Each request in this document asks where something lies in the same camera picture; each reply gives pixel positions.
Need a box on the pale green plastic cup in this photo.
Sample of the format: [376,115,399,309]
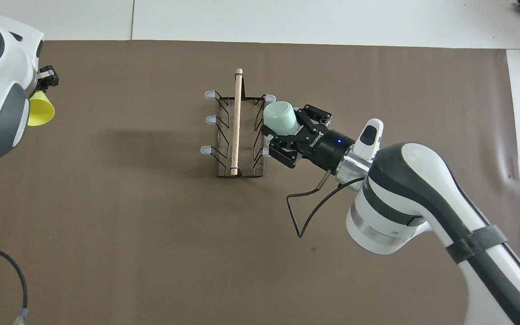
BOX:
[263,101,300,136]

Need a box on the black wire cup rack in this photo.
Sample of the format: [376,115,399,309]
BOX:
[200,69,277,179]

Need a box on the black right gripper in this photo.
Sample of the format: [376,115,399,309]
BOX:
[261,104,356,172]

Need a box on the yellow plastic cup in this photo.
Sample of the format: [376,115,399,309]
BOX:
[27,90,56,127]

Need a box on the brown paper table mat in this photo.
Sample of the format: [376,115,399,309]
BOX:
[0,40,520,325]

